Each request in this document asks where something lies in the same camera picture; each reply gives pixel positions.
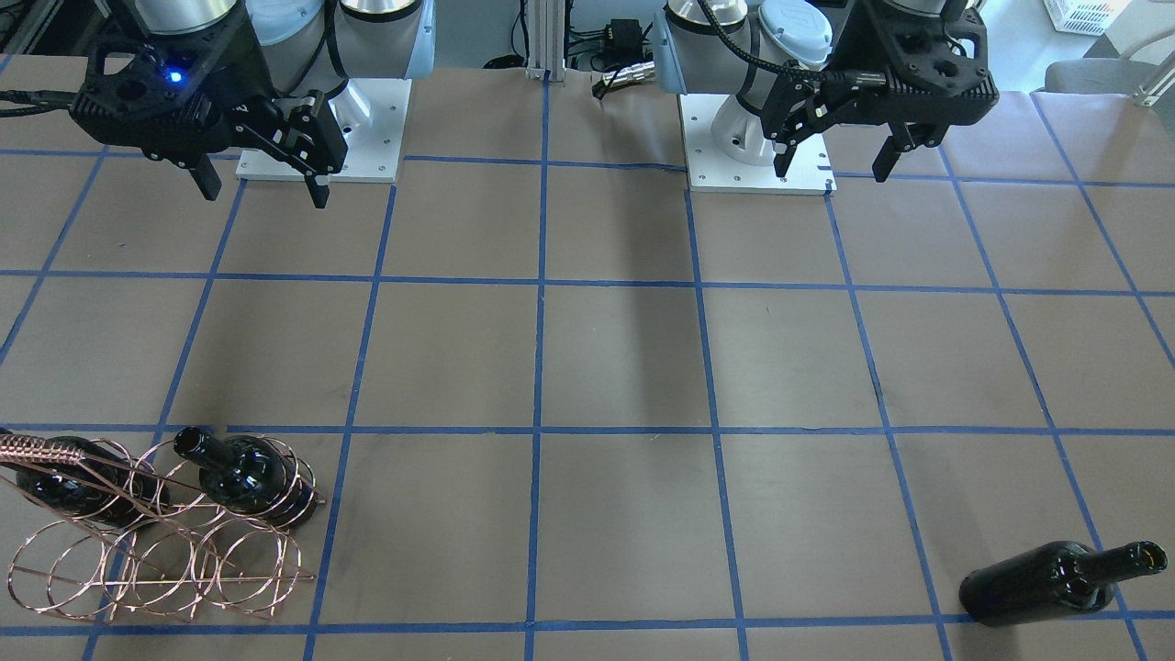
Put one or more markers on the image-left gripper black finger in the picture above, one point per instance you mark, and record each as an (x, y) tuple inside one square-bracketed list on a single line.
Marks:
[(206, 177), (318, 188)]

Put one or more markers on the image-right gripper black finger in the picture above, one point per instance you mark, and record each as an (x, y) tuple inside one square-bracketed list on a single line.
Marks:
[(785, 153), (897, 144)]

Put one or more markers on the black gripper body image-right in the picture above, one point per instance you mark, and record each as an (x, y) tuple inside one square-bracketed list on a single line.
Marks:
[(846, 57)]

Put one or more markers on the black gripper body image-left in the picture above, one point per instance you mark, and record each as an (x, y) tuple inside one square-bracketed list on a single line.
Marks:
[(246, 66)]

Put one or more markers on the dark wine bottle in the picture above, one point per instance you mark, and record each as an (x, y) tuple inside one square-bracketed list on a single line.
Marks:
[(249, 476), (1055, 581)]

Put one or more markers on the silver robot arm image-right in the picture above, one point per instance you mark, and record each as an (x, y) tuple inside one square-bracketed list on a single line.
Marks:
[(729, 47)]

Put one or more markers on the dark wine bottle in basket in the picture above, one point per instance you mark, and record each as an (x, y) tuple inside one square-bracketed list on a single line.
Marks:
[(249, 476)]

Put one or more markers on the dark wine bottle basket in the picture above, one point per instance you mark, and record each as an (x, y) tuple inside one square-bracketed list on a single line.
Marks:
[(75, 490)]

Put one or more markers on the white plastic crate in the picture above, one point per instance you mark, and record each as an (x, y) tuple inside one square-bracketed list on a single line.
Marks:
[(1083, 17)]

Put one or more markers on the black power adapter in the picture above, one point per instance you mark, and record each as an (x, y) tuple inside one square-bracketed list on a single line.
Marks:
[(623, 38)]

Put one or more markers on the white base plate image-right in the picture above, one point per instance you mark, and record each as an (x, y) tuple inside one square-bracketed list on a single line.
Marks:
[(707, 165)]

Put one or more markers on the copper wire wine basket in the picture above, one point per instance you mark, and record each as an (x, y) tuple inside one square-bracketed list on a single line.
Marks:
[(185, 553)]

